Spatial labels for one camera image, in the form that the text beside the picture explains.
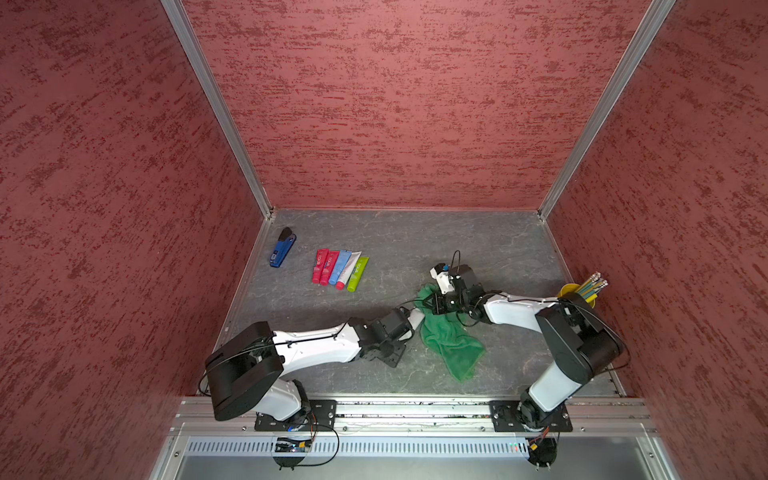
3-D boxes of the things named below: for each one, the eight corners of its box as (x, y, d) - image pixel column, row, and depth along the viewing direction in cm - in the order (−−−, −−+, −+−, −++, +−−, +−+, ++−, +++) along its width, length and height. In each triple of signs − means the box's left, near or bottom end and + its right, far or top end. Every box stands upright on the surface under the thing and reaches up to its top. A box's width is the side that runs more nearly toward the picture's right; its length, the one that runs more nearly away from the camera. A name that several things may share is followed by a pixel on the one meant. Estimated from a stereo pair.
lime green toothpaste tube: (346, 290, 100) (346, 287, 98) (360, 258, 109) (359, 255, 107) (356, 293, 99) (355, 289, 98) (369, 261, 108) (368, 257, 106)
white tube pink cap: (335, 289, 100) (334, 285, 98) (353, 253, 110) (352, 249, 108) (344, 291, 100) (343, 287, 97) (360, 255, 109) (360, 251, 107)
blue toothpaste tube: (330, 284, 101) (329, 280, 99) (341, 253, 110) (340, 249, 108) (340, 285, 101) (339, 282, 99) (350, 254, 109) (350, 250, 107)
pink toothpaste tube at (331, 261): (317, 285, 100) (316, 281, 99) (331, 253, 109) (330, 250, 107) (327, 287, 100) (326, 283, 98) (339, 255, 109) (338, 251, 107)
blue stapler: (271, 267, 106) (267, 260, 103) (284, 233, 116) (281, 227, 113) (285, 268, 105) (282, 261, 102) (297, 234, 116) (295, 227, 113)
